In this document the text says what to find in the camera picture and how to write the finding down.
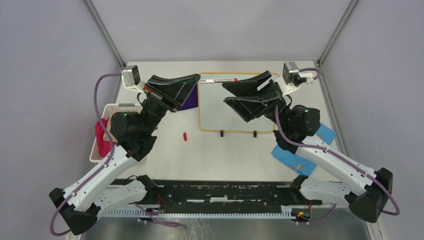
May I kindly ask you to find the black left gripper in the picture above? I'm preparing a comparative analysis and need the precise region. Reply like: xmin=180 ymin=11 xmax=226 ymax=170
xmin=141 ymin=74 xmax=201 ymax=135

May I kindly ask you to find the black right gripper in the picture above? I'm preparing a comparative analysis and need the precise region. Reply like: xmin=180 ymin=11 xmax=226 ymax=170
xmin=222 ymin=70 xmax=291 ymax=129

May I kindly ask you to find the red capped whiteboard marker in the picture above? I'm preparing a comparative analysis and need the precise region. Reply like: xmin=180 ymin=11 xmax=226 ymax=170
xmin=198 ymin=78 xmax=238 ymax=84

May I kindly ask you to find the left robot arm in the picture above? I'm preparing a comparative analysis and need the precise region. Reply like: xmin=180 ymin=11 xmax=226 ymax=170
xmin=49 ymin=73 xmax=201 ymax=236

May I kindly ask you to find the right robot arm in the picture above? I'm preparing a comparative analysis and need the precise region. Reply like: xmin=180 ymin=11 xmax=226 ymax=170
xmin=222 ymin=68 xmax=394 ymax=223

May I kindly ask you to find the purple cloth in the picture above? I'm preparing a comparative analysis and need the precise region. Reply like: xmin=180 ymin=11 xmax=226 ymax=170
xmin=178 ymin=86 xmax=199 ymax=111

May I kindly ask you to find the white plastic basket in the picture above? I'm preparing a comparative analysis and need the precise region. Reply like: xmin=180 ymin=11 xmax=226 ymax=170
xmin=89 ymin=102 xmax=144 ymax=164

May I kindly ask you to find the pink cloth in basket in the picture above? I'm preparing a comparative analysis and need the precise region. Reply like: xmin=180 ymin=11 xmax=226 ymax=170
xmin=94 ymin=121 xmax=111 ymax=158

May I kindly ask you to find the blue patterned cloth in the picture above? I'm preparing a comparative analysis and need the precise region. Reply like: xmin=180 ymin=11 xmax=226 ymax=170
xmin=270 ymin=123 xmax=338 ymax=177

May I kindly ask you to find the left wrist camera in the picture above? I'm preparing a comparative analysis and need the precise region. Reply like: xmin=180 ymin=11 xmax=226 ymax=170
xmin=121 ymin=65 xmax=146 ymax=92

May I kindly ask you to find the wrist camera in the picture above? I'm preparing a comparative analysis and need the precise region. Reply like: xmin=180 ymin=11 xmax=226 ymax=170
xmin=121 ymin=65 xmax=146 ymax=92
xmin=280 ymin=61 xmax=319 ymax=96

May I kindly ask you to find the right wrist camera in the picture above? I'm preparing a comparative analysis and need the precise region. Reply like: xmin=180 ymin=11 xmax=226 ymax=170
xmin=280 ymin=61 xmax=319 ymax=96

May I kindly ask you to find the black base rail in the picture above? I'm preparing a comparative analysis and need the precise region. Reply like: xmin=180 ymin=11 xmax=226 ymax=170
xmin=112 ymin=179 xmax=323 ymax=215

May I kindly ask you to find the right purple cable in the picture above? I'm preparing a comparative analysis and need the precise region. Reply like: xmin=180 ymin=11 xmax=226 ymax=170
xmin=274 ymin=67 xmax=401 ymax=226

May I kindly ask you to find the purple cable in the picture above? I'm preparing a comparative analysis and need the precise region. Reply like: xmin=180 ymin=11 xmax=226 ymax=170
xmin=49 ymin=73 xmax=182 ymax=237
xmin=274 ymin=67 xmax=401 ymax=226

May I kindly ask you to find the white cable comb strip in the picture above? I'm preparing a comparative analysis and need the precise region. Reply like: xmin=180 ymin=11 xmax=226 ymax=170
xmin=104 ymin=206 xmax=296 ymax=220

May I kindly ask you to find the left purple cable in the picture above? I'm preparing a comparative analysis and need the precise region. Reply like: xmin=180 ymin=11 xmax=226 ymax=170
xmin=49 ymin=73 xmax=182 ymax=237

